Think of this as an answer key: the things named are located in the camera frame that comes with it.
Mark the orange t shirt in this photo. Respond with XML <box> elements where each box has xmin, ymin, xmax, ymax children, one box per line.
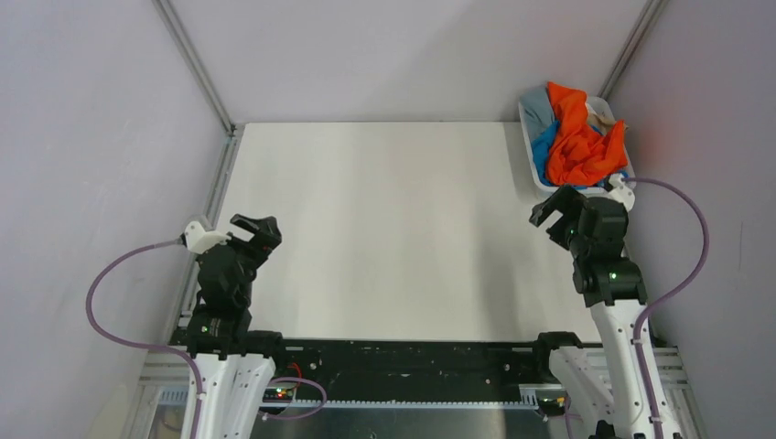
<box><xmin>545</xmin><ymin>81</ymin><xmax>628</xmax><ymax>187</ymax></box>

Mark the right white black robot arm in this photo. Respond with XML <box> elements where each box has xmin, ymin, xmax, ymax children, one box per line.
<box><xmin>529</xmin><ymin>186</ymin><xmax>684</xmax><ymax>438</ymax></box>

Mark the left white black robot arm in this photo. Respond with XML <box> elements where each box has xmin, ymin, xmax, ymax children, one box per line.
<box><xmin>181</xmin><ymin>214</ymin><xmax>289</xmax><ymax>438</ymax></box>

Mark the white plastic laundry basket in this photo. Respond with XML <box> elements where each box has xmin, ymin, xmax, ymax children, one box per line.
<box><xmin>518</xmin><ymin>95</ymin><xmax>614</xmax><ymax>199</ymax></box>

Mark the grey blue t shirt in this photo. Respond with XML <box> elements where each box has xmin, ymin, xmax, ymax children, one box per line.
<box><xmin>519</xmin><ymin>85</ymin><xmax>555</xmax><ymax>142</ymax></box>

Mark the beige t shirt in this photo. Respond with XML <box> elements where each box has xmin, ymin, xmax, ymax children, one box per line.
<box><xmin>585</xmin><ymin>96</ymin><xmax>617</xmax><ymax>135</ymax></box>

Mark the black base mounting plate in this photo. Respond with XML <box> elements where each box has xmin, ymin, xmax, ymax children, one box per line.
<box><xmin>276</xmin><ymin>332</ymin><xmax>586</xmax><ymax>404</ymax></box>

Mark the left controller board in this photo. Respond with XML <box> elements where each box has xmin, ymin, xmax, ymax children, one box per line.
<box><xmin>263</xmin><ymin>387</ymin><xmax>296</xmax><ymax>405</ymax></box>

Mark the controller board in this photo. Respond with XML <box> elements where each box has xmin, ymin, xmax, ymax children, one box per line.
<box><xmin>263</xmin><ymin>387</ymin><xmax>296</xmax><ymax>405</ymax></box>
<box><xmin>536</xmin><ymin>396</ymin><xmax>566</xmax><ymax>418</ymax></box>

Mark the right controller board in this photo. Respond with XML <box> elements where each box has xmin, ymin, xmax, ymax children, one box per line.
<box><xmin>536</xmin><ymin>396</ymin><xmax>566</xmax><ymax>418</ymax></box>

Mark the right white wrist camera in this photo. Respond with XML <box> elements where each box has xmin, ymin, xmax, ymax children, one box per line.
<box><xmin>604</xmin><ymin>174</ymin><xmax>635</xmax><ymax>212</ymax></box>

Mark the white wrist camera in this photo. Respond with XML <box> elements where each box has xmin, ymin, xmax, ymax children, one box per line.
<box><xmin>604</xmin><ymin>174</ymin><xmax>635</xmax><ymax>212</ymax></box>
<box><xmin>181</xmin><ymin>219</ymin><xmax>230</xmax><ymax>255</ymax></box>

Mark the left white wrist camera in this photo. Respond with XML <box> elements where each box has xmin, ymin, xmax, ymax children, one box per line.
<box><xmin>181</xmin><ymin>219</ymin><xmax>230</xmax><ymax>255</ymax></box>

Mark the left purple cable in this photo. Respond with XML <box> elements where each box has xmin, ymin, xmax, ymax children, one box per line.
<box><xmin>85</xmin><ymin>239</ymin><xmax>205</xmax><ymax>439</ymax></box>

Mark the aluminium front frame rail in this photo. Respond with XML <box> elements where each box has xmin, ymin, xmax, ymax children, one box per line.
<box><xmin>122</xmin><ymin>339</ymin><xmax>708</xmax><ymax>438</ymax></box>

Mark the left aluminium corner post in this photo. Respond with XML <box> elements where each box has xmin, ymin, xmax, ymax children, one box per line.
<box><xmin>151</xmin><ymin>0</ymin><xmax>236</xmax><ymax>135</ymax></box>

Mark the aluminium corner post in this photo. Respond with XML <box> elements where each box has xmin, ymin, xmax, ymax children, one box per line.
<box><xmin>598</xmin><ymin>0</ymin><xmax>669</xmax><ymax>100</ymax></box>
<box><xmin>151</xmin><ymin>0</ymin><xmax>236</xmax><ymax>135</ymax></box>

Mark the right aluminium corner post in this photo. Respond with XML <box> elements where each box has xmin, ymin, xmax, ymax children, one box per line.
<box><xmin>598</xmin><ymin>0</ymin><xmax>669</xmax><ymax>100</ymax></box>

